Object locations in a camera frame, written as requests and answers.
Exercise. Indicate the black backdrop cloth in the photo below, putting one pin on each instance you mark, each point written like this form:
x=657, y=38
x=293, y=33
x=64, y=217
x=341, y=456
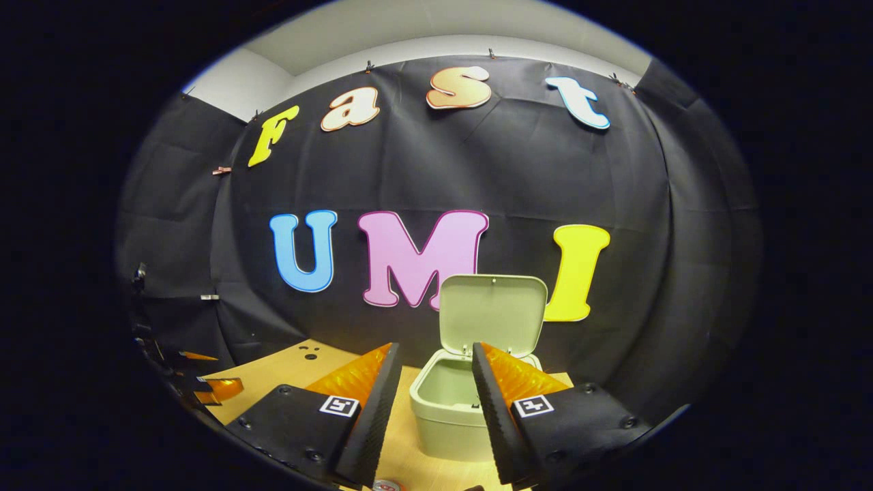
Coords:
x=436, y=164

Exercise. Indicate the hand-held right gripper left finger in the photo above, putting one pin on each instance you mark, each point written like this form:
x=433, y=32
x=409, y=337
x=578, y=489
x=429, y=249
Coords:
x=372, y=423

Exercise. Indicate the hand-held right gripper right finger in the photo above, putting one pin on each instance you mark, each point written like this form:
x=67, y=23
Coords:
x=498, y=423

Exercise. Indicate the pink cloth clip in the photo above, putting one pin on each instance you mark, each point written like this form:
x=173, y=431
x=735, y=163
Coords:
x=220, y=170

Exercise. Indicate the red pop can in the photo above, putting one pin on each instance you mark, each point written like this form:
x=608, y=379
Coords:
x=389, y=485

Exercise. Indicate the wooden desktop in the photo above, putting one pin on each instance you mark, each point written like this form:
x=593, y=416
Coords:
x=286, y=375

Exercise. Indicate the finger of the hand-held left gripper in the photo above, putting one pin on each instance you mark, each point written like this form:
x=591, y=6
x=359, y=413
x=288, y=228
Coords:
x=194, y=358
x=222, y=390

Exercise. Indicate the pale green desktop garbage bin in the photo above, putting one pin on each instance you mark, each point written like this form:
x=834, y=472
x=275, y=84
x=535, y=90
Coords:
x=491, y=314

